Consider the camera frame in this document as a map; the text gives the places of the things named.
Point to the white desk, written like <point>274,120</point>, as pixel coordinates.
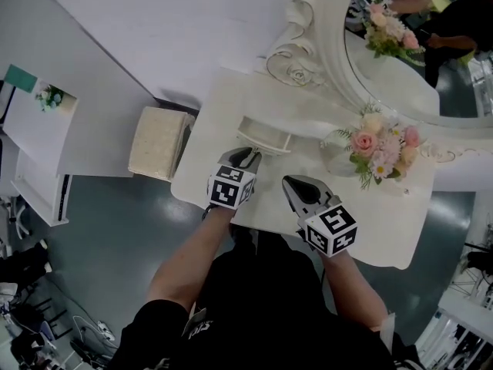
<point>34,137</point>

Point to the cream upholstered stool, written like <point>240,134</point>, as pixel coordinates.
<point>158,145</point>

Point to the oval white-framed mirror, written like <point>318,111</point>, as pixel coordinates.
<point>331,52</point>

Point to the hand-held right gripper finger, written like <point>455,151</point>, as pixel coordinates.
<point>327,196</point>
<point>292,202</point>

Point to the white dressing table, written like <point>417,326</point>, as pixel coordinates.
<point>277,202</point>

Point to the teal card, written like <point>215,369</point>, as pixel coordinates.
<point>21,77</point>

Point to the white pull-out desk tray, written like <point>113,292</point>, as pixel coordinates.
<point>38,199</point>

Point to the white power strip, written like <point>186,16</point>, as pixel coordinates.
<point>104,330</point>

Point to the person's left forearm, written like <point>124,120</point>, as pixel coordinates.
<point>185,268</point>

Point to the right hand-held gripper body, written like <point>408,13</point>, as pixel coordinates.
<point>331,229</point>

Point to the pink flower bouquet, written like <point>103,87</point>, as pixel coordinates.
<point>379,149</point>

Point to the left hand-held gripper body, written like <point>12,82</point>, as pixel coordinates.
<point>225,189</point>

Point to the white flower vase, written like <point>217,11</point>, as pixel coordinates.
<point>341,160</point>

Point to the person's left black shoe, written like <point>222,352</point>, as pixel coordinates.
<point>244,239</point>

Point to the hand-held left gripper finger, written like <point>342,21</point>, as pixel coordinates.
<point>227,156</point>
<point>256,164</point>

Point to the person's black clothing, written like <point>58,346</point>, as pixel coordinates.
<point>262,314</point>

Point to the small blue-white flower pot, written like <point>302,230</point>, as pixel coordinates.
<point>50,98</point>

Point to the person's right forearm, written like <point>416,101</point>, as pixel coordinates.
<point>354,291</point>

